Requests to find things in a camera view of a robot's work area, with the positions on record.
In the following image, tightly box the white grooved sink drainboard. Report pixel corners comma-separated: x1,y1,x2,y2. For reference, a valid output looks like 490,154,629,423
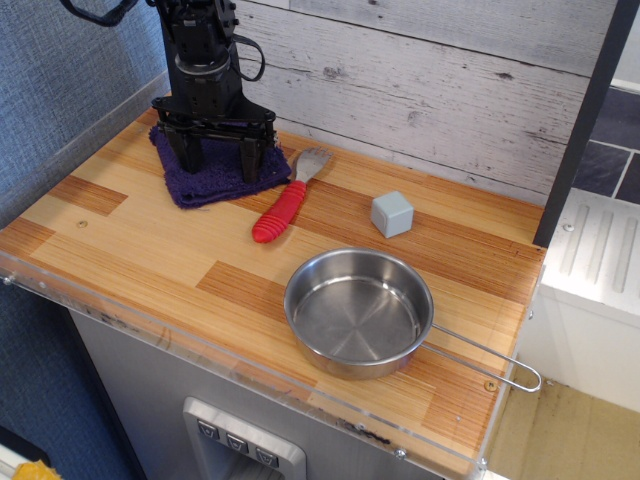
540,189,639,328

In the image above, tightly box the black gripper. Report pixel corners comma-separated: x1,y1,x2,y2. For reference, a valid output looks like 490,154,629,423
152,66,276,184

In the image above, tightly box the black right post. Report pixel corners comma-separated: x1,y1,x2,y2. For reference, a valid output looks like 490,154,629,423
533,0,639,248

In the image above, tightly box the yellow object bottom left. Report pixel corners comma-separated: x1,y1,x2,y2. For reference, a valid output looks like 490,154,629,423
11,461,62,480

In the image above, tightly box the silver dispenser button panel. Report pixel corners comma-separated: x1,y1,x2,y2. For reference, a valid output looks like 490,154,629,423
183,397,307,479

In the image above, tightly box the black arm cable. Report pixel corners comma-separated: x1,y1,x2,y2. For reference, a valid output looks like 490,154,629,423
59,0,265,84

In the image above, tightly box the steel pan with wire handle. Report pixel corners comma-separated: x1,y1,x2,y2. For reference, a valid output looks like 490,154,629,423
283,247,519,380

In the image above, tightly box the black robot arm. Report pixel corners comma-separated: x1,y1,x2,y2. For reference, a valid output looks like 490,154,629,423
152,1,276,183

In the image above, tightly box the red handled metal fork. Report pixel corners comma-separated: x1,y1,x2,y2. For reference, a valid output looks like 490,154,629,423
252,147,333,243

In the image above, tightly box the clear acrylic table edge guard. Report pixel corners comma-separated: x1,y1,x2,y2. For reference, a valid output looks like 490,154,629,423
0,249,549,474

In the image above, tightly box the grey cube block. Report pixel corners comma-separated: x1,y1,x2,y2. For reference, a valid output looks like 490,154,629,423
371,191,414,238

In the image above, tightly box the purple cloth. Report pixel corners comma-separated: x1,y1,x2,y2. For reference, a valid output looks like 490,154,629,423
149,126,291,209

